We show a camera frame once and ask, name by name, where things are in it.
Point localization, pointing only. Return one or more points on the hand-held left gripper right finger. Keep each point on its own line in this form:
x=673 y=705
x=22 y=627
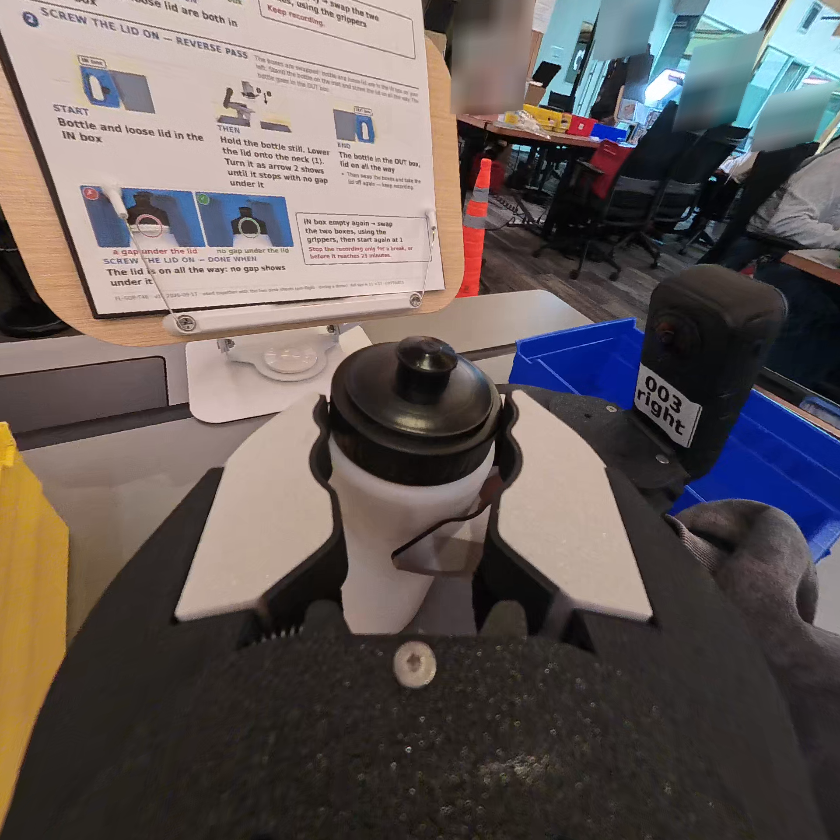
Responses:
x=571 y=525

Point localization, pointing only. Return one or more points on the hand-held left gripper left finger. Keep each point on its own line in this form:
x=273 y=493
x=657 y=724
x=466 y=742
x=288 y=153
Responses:
x=262 y=525

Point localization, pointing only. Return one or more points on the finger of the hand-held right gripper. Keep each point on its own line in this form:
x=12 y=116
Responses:
x=446 y=551

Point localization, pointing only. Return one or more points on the white plastic bottle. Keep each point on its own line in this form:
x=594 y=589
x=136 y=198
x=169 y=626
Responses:
x=380 y=525

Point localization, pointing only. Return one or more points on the black bottle lid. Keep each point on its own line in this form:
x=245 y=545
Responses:
x=394 y=420

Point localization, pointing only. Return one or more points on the blue storage bin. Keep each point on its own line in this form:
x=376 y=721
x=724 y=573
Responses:
x=774 y=459

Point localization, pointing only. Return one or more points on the yellow storage bin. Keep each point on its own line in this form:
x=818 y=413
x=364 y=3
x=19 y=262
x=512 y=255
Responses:
x=29 y=590

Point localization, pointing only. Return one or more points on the person's right forearm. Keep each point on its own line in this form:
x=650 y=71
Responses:
x=741 y=558

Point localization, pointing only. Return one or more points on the orange traffic cone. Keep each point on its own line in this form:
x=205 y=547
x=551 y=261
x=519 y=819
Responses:
x=474 y=249

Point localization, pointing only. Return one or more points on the black office chair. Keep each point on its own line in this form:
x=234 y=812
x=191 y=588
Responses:
x=623 y=190
x=709 y=170

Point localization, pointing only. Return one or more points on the background wooden desk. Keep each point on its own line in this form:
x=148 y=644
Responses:
x=814 y=266

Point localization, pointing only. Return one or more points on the small blue bin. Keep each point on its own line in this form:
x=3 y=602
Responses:
x=610 y=133

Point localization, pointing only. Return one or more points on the small red bin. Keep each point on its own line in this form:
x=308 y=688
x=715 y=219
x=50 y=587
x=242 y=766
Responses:
x=583 y=126

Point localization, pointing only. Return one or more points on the small yellow bins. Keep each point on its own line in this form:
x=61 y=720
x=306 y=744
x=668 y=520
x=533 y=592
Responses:
x=544 y=119

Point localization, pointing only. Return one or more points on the background table with bins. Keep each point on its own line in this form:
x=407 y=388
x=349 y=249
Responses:
x=499 y=128

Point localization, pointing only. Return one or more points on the instruction sheet on stand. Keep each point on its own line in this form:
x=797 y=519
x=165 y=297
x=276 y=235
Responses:
x=33 y=262

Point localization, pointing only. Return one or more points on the printed instruction sheet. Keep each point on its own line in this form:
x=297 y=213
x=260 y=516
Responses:
x=197 y=164

